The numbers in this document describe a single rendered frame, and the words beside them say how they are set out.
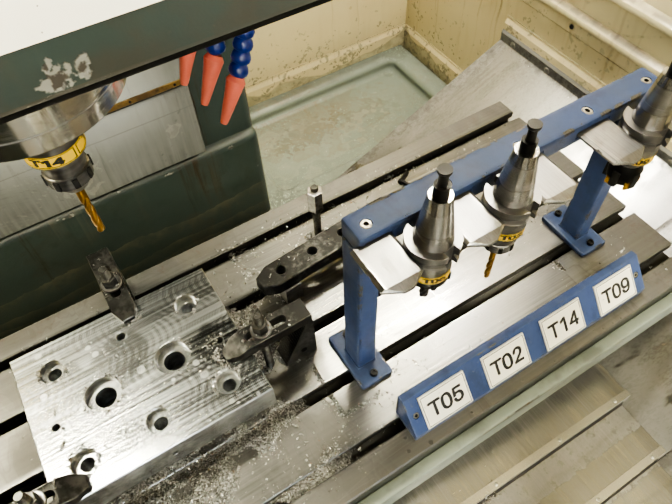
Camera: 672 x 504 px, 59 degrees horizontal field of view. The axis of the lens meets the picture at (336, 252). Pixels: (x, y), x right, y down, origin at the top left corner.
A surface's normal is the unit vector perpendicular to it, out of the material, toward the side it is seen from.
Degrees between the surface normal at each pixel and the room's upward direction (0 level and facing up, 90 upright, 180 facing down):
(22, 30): 90
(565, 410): 7
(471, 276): 0
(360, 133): 0
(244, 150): 90
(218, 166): 90
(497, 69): 24
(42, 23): 90
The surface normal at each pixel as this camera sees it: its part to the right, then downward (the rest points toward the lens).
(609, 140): -0.03, -0.58
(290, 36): 0.53, 0.68
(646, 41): -0.85, 0.44
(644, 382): -0.37, -0.36
